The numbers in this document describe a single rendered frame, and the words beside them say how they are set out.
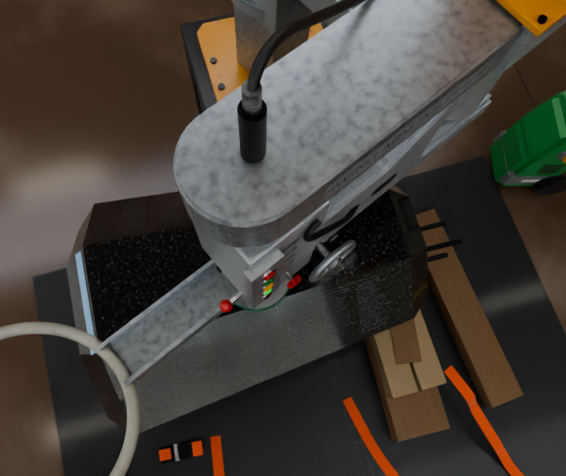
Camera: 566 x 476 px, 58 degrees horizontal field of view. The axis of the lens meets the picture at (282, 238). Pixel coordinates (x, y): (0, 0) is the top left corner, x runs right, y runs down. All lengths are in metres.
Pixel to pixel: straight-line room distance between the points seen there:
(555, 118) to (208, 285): 1.83
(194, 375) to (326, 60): 1.15
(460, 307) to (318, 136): 1.84
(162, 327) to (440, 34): 0.93
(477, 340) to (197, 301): 1.55
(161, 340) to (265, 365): 0.51
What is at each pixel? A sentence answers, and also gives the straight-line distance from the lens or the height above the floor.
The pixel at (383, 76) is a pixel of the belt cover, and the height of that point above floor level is 1.74.
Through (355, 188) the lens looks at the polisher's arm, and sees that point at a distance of 1.14.
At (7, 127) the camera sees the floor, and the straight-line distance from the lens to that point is 3.14.
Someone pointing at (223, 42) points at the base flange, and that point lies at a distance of 2.16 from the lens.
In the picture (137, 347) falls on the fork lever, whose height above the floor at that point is 1.13.
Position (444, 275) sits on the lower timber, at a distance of 2.58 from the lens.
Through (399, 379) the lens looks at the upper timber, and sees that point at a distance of 2.32.
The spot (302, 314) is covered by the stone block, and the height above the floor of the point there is 0.81.
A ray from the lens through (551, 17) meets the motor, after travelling 1.07.
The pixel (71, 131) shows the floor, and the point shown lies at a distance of 3.00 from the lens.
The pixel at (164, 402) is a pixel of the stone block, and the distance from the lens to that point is 1.81.
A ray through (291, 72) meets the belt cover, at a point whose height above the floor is 1.74.
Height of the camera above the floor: 2.47
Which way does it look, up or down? 72 degrees down
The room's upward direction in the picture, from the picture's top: 8 degrees clockwise
